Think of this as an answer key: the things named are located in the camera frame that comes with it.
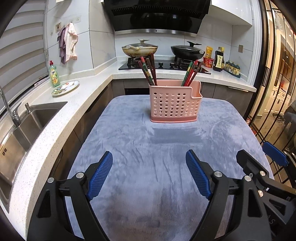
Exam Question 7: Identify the window roller blind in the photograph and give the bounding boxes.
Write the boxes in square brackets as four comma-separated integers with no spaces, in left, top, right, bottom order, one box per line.
[1,1,48,103]

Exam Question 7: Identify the pink hanging cloth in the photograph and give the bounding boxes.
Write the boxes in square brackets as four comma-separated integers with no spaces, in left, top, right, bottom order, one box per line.
[64,22,78,62]

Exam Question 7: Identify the white upper cabinets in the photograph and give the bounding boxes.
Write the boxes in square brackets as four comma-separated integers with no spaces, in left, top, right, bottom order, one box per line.
[208,0,252,26]

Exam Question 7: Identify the glass grid sliding door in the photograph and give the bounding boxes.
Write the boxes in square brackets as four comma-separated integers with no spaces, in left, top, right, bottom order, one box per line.
[247,0,296,186]

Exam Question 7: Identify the red instant noodle cup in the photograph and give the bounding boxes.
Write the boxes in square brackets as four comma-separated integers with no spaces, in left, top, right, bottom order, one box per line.
[203,57,214,68]

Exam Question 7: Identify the beige wok with glass lid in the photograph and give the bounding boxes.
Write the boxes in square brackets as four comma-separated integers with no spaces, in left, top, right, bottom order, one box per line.
[121,39,158,58]

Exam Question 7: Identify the black wok with lid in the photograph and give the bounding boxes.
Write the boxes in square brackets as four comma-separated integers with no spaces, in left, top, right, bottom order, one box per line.
[171,41,205,61]

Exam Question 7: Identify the chrome faucet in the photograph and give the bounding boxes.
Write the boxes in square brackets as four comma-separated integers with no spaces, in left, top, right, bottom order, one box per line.
[0,87,21,127]

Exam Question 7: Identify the yellow snack packet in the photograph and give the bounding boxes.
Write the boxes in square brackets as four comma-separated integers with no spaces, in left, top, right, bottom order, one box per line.
[205,46,213,58]

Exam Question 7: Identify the grey-blue fleece table mat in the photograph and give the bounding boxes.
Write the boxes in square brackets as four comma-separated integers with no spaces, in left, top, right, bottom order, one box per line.
[69,95,270,240]

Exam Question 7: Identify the dark maroon thin chopstick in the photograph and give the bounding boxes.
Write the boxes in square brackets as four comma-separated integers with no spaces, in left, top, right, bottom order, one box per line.
[145,58,155,86]

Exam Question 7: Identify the green chopstick gold band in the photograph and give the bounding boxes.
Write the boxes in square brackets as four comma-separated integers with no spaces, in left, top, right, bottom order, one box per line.
[141,57,154,85]

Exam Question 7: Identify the black gas hob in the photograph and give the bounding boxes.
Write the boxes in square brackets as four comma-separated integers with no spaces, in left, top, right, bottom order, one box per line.
[118,56,212,75]

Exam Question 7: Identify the red chopstick far left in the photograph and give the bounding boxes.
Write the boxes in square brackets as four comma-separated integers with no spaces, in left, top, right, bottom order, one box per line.
[184,60,198,86]

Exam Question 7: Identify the green dish soap bottle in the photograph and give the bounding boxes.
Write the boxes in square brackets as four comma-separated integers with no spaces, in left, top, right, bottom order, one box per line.
[49,60,60,87]

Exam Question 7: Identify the steel kitchen sink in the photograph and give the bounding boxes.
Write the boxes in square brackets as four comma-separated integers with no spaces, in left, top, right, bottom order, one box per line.
[0,102,67,211]

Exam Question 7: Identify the pink perforated utensil holder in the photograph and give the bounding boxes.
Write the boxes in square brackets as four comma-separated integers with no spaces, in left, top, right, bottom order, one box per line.
[149,79,203,123]

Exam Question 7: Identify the dark red chopstick gold band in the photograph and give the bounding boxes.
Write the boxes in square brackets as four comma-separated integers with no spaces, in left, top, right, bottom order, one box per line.
[187,62,203,86]

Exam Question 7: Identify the patterned ceramic plate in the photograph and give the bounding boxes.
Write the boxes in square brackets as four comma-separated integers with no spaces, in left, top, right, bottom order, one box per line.
[51,80,80,96]

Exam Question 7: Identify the bright red chopstick dark band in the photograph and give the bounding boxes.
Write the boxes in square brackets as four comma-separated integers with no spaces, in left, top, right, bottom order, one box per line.
[181,61,194,86]

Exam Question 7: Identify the yellow-capped sauce bottle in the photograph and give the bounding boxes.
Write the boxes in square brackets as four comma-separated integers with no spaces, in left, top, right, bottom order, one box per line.
[219,46,225,70]

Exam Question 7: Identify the spice jar tray set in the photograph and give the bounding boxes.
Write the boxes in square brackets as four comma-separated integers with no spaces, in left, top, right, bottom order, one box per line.
[223,60,241,78]

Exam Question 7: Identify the black range hood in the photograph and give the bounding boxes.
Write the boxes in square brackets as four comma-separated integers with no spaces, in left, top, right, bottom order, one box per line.
[103,0,211,36]

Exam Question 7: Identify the purple hanging cloth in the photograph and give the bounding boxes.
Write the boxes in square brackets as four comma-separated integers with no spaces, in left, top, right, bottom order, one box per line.
[57,27,66,64]

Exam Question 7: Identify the dark red chopstick bronze band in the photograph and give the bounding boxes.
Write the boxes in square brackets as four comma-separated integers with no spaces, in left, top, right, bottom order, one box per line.
[182,62,195,86]

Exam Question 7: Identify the dark soy sauce bottle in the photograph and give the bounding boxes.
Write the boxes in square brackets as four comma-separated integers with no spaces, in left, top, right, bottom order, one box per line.
[212,49,223,72]

